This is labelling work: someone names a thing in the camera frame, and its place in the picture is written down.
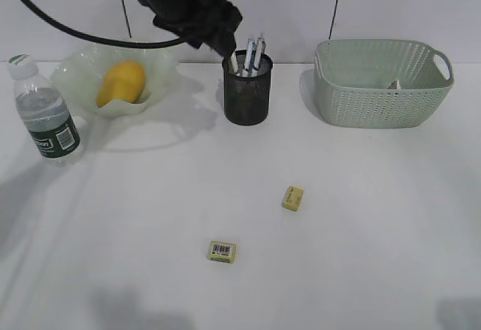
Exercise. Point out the pale green plastic basket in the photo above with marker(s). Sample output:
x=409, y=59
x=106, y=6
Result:
x=351, y=77

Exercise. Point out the yellow eraser with barcode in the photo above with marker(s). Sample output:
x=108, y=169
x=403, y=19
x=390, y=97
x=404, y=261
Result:
x=220, y=251

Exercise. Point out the yellow mango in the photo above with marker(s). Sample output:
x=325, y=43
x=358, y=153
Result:
x=125, y=81

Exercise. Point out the clear water bottle green label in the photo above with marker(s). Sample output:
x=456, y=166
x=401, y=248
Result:
x=44, y=113

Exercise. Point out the pale green wavy plate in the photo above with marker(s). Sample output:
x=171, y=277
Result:
x=79, y=78

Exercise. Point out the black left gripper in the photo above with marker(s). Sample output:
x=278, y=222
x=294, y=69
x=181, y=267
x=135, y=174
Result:
x=214, y=27

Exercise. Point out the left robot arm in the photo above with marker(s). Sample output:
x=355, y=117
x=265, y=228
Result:
x=178, y=11

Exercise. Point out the cream barrel pen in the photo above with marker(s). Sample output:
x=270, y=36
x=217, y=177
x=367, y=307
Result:
x=233, y=64

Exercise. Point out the blue clip grey pen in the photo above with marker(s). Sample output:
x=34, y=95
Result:
x=251, y=60

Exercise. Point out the black mesh pen holder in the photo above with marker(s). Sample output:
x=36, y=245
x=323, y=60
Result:
x=246, y=99

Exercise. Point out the grey grip clear pen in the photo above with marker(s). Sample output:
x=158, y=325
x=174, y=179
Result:
x=260, y=49

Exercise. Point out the waste paper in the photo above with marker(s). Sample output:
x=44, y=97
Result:
x=395, y=84

